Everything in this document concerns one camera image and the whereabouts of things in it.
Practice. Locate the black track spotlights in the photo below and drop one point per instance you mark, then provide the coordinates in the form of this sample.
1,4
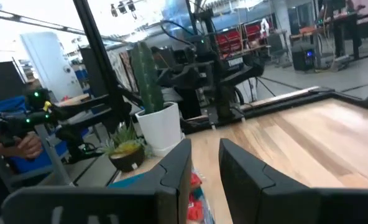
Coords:
123,7

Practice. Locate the black metal frame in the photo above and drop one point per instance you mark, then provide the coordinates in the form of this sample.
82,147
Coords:
97,46

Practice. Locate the black standing desk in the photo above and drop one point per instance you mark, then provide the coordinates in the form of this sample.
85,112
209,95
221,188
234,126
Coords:
356,37

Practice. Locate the patterned hanging cloth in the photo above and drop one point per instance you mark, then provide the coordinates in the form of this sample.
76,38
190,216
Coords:
125,71

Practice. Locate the shelf with red bins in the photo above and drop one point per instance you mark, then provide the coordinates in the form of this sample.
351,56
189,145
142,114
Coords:
230,40

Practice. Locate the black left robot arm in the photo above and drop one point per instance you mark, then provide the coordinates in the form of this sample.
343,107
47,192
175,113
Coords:
246,71

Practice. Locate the cactus in white pot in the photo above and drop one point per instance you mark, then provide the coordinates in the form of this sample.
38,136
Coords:
159,127

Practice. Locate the black panel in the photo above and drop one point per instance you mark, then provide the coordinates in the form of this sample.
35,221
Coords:
0,81

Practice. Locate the white door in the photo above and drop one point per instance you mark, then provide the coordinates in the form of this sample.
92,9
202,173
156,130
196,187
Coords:
47,62

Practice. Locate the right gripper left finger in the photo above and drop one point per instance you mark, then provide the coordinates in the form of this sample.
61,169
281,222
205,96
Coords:
171,193

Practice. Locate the black computer tower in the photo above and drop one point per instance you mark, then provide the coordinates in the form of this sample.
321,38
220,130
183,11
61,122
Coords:
302,59

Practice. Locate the red popcorn bag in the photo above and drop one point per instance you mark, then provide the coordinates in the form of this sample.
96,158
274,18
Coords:
195,211
195,181

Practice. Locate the grey office chair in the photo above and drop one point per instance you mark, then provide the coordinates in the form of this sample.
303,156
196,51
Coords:
277,43

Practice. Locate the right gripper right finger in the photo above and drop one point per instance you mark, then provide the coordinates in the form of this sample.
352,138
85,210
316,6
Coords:
264,199

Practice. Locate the grey metal stand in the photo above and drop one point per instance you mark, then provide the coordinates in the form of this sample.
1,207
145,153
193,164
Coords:
52,155

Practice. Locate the succulent in dark bowl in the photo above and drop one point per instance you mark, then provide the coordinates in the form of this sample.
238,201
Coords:
126,155

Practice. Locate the person's hand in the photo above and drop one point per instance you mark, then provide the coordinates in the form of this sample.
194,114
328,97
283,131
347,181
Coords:
30,147

